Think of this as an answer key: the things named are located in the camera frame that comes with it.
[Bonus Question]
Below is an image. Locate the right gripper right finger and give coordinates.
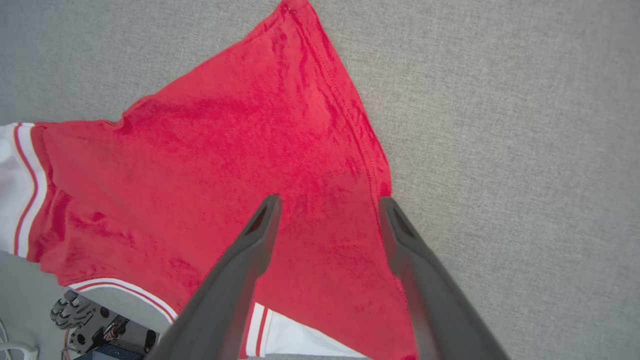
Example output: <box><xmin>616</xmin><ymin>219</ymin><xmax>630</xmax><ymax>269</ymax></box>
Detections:
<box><xmin>378</xmin><ymin>197</ymin><xmax>511</xmax><ymax>360</ymax></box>

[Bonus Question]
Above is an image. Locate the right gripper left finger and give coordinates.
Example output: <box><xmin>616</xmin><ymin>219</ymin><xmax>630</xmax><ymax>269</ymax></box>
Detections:
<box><xmin>145</xmin><ymin>195</ymin><xmax>283</xmax><ymax>360</ymax></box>

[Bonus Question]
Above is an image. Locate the red and white garment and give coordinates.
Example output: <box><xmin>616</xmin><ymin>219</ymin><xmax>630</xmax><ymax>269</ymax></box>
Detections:
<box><xmin>0</xmin><ymin>0</ymin><xmax>418</xmax><ymax>360</ymax></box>

